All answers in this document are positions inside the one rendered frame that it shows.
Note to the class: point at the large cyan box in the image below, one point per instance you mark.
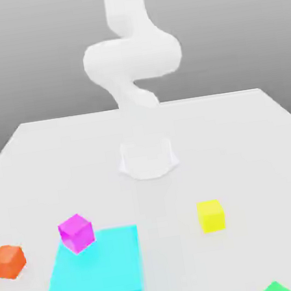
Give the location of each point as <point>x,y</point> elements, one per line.
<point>101,273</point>

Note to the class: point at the small green cube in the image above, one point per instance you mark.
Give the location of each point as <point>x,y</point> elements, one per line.
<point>274,289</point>

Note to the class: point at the small orange cube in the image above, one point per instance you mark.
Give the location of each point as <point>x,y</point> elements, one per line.
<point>9,261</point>

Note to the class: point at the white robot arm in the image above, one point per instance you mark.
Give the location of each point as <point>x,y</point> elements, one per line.
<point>132,58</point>

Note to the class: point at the small yellow cube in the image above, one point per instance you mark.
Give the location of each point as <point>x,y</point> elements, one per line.
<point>211,217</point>

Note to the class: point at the small magenta cube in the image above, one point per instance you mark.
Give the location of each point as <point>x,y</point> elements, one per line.
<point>77,232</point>

